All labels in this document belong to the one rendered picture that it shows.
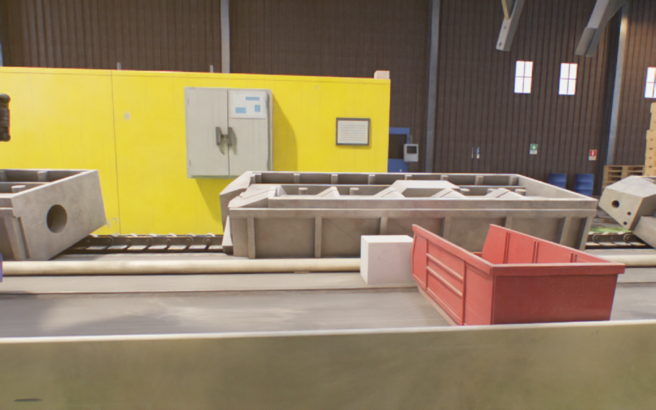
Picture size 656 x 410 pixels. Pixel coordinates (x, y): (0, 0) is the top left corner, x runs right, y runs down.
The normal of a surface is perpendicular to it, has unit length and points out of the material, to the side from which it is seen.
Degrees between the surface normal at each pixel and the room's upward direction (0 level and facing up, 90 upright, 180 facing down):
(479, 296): 92
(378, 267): 90
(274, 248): 100
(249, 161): 90
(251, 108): 90
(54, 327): 0
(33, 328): 0
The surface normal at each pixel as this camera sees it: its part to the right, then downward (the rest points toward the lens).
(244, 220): 0.08, 0.28
